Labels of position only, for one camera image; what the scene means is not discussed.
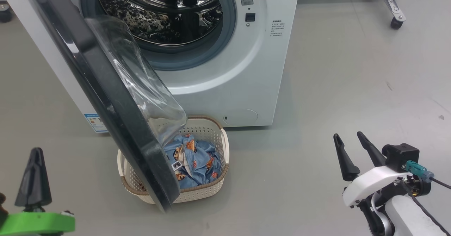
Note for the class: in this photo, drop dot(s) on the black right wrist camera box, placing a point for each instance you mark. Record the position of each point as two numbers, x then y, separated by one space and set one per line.
401 156

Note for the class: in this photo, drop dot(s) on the white oval filter access cover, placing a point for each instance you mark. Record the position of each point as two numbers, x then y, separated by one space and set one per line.
241 117

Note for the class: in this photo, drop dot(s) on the white front-load washing machine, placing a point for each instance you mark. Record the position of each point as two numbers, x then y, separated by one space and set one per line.
229 70

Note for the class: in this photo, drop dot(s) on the blue energy label sticker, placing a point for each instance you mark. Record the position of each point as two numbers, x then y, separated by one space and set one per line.
95 123

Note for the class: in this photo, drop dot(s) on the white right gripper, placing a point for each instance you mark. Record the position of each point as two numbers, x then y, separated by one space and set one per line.
370 183

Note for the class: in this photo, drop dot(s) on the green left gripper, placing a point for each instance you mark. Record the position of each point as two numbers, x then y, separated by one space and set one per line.
35 223

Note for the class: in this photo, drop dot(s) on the metal frame leg with caster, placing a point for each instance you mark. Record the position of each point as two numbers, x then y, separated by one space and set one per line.
394 7

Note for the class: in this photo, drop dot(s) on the grey stand leg with caster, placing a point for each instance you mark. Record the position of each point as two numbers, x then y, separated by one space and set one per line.
5 14

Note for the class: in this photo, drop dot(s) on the white text sticker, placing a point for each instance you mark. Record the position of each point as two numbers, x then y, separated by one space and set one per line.
277 28

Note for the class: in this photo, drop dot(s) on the cream perforated laundry basket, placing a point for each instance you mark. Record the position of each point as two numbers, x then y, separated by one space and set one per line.
204 193

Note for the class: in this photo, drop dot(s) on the stainless steel washer drum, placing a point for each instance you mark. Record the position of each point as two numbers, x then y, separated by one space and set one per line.
151 14

